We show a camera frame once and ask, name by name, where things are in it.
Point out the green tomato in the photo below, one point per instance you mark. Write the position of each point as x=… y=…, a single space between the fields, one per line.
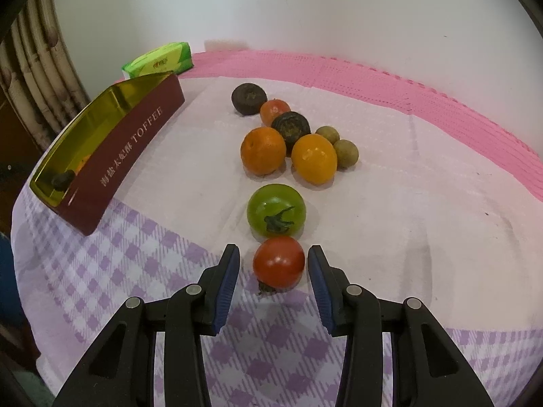
x=275 y=210

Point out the smooth dark round fruit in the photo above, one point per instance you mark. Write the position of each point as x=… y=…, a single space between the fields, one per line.
x=249 y=99

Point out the pink foam mat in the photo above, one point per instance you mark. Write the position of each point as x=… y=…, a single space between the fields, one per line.
x=382 y=80

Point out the small dark dried fruit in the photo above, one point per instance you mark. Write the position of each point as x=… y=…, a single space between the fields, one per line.
x=61 y=180

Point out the green tissue pack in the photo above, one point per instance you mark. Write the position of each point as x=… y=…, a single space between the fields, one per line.
x=161 y=60

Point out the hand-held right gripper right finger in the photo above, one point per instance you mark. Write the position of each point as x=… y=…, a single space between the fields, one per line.
x=318 y=282

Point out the maroon and gold box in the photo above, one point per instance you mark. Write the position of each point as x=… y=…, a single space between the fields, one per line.
x=127 y=144

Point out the bamboo pattern curtain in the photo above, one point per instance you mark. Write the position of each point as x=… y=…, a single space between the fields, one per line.
x=29 y=59

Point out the brown wooden furniture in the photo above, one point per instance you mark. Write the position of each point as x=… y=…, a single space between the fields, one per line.
x=17 y=165

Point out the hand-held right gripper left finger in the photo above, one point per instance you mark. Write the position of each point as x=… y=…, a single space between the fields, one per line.
x=229 y=280

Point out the wrinkled dark round fruit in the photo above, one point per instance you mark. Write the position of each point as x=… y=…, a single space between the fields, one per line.
x=290 y=127

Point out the yellow-orange citrus fruit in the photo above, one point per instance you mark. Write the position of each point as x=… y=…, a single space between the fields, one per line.
x=314 y=159

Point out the orange citrus fruit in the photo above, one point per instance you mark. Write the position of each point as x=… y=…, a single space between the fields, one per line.
x=263 y=150

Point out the small red tomato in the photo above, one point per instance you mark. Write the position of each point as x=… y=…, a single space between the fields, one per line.
x=273 y=112

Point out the large red tomato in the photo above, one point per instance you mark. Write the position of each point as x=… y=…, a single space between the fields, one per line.
x=278 y=265

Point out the brown longan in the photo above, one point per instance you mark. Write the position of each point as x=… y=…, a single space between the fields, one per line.
x=345 y=152
x=327 y=134

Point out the blue object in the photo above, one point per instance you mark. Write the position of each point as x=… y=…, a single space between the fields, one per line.
x=6 y=275

